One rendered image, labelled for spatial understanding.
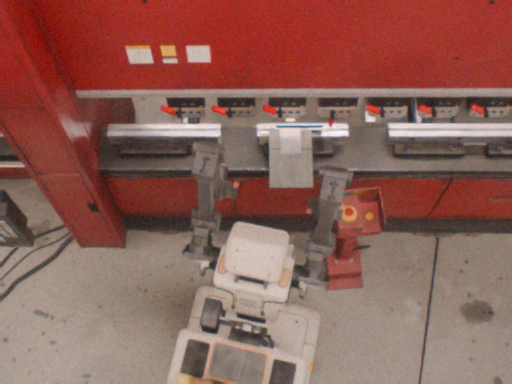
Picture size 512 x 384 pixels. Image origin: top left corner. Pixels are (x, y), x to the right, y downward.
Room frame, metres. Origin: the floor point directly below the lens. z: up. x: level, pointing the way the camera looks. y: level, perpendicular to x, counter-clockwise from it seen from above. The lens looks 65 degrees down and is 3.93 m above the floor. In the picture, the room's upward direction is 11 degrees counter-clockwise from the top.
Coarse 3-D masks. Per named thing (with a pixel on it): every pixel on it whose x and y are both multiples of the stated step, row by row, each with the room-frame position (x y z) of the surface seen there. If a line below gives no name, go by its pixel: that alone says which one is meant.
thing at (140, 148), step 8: (128, 144) 1.49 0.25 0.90; (136, 144) 1.48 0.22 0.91; (144, 144) 1.48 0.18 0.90; (152, 144) 1.47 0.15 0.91; (160, 144) 1.46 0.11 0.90; (168, 144) 1.45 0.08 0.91; (176, 144) 1.45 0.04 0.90; (184, 144) 1.44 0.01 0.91; (120, 152) 1.46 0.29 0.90; (128, 152) 1.45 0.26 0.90; (136, 152) 1.44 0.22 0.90; (144, 152) 1.44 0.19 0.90; (152, 152) 1.43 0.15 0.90; (160, 152) 1.42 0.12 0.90; (168, 152) 1.41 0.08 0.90; (176, 152) 1.41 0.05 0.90; (184, 152) 1.40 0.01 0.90
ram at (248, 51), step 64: (64, 0) 1.50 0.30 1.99; (128, 0) 1.46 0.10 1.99; (192, 0) 1.42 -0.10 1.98; (256, 0) 1.38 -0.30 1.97; (320, 0) 1.33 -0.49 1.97; (384, 0) 1.29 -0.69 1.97; (448, 0) 1.25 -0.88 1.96; (64, 64) 1.52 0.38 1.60; (128, 64) 1.47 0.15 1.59; (192, 64) 1.42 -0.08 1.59; (256, 64) 1.37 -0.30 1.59; (320, 64) 1.33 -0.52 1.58; (384, 64) 1.28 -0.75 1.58; (448, 64) 1.24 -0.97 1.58
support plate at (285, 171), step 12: (276, 132) 1.37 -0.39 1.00; (300, 132) 1.35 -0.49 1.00; (276, 144) 1.31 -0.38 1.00; (300, 144) 1.29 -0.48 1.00; (276, 156) 1.26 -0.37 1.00; (288, 156) 1.25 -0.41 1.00; (300, 156) 1.24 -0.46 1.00; (312, 156) 1.23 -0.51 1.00; (276, 168) 1.21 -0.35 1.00; (288, 168) 1.19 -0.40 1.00; (300, 168) 1.18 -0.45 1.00; (312, 168) 1.17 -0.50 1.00; (276, 180) 1.15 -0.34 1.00; (288, 180) 1.14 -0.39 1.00; (300, 180) 1.13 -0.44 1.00; (312, 180) 1.12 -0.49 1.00
